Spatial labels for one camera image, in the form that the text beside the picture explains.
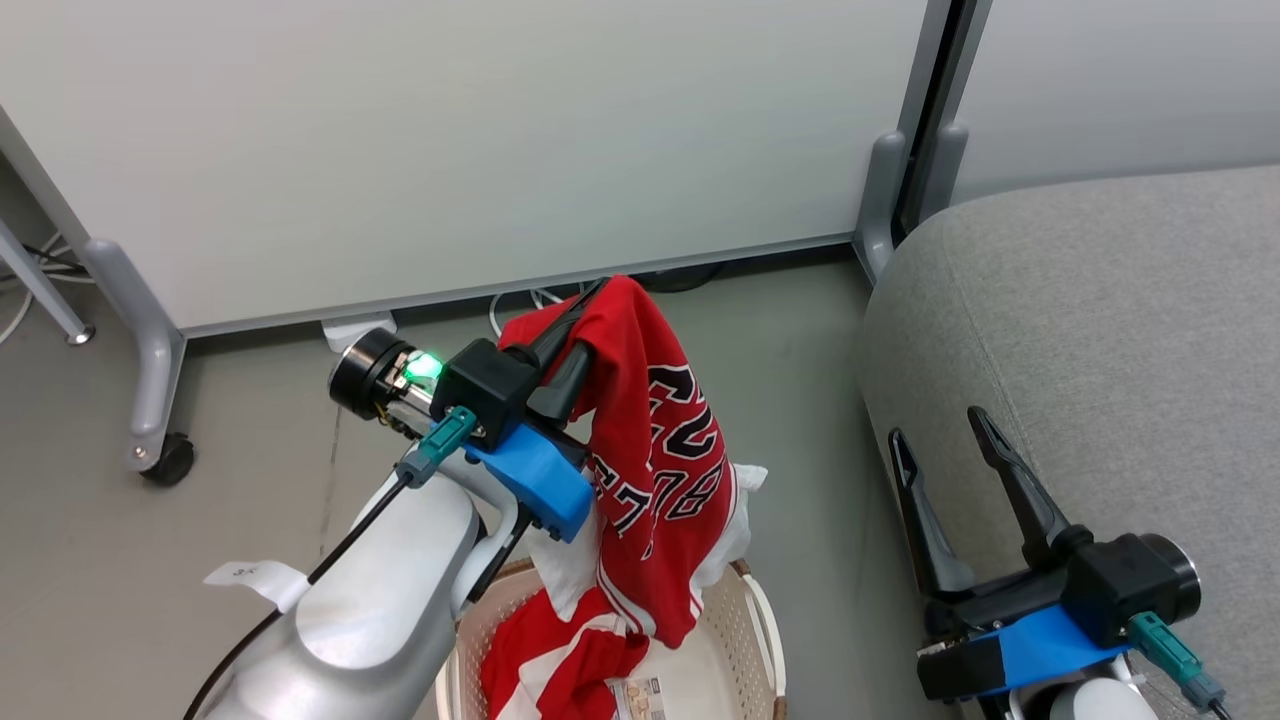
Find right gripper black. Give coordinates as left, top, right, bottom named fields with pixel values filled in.
left=887, top=405, right=1203, bottom=641

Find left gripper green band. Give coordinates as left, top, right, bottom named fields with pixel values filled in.
left=329, top=278, right=610, bottom=441

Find red basketball jersey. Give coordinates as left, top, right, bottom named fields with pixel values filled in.
left=497, top=274, right=738, bottom=651

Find white garment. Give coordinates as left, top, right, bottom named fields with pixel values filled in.
left=535, top=462, right=769, bottom=623

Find red white-striped shorts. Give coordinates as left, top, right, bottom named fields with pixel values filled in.
left=480, top=588, right=653, bottom=720

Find cream perforated laundry basket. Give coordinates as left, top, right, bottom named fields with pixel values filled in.
left=435, top=558, right=788, bottom=720

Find wide white partition panel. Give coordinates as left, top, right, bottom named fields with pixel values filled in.
left=0, top=0, right=951, bottom=336

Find grey fabric sofa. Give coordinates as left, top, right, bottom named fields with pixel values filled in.
left=858, top=165, right=1280, bottom=720

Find printed garment tag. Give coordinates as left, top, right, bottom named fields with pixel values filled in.
left=608, top=677, right=668, bottom=720

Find short grey partition leg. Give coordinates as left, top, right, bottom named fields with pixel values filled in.
left=853, top=130, right=909, bottom=286
left=918, top=120, right=971, bottom=226

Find white paper tag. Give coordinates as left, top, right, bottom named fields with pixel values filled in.
left=204, top=559, right=312, bottom=614

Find black caster wheel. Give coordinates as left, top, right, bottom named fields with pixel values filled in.
left=140, top=432, right=197, bottom=488

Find long grey partition leg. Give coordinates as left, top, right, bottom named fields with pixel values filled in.
left=83, top=238, right=189, bottom=471

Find narrow white partition panel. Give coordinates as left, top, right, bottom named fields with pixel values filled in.
left=950, top=0, right=1280, bottom=206

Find grey metal table leg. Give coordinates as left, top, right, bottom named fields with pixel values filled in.
left=0, top=218, right=97, bottom=347

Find white looped cable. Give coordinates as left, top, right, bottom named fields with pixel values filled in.
left=488, top=287, right=586, bottom=339

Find blue left camera mount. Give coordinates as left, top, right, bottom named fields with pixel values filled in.
left=465, top=415, right=593, bottom=544

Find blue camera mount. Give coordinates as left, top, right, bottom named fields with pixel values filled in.
left=916, top=600, right=1136, bottom=701
left=465, top=415, right=593, bottom=544

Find blue right camera mount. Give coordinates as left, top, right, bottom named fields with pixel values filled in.
left=916, top=600, right=1136, bottom=701

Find black floor cable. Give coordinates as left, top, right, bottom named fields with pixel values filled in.
left=630, top=262, right=729, bottom=294

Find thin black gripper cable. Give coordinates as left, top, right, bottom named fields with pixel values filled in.
left=468, top=512, right=533, bottom=601

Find right black cable teal plug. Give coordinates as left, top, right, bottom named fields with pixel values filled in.
left=1127, top=611, right=1239, bottom=720

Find white floor cable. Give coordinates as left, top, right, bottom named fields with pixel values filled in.
left=0, top=232, right=71, bottom=346

